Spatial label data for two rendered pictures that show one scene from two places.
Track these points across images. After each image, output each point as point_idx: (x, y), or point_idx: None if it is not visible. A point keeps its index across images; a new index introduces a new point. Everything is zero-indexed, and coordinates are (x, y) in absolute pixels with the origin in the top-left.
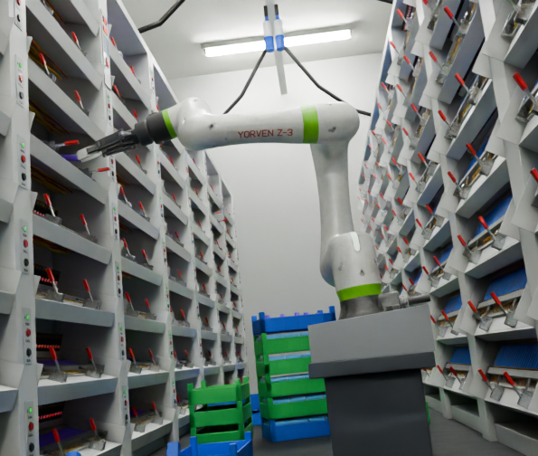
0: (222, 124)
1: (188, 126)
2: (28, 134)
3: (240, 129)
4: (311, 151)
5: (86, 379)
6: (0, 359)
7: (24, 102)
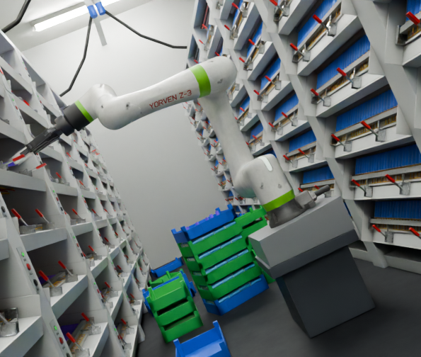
0: (135, 102)
1: (108, 111)
2: None
3: (151, 102)
4: (198, 100)
5: (95, 341)
6: None
7: None
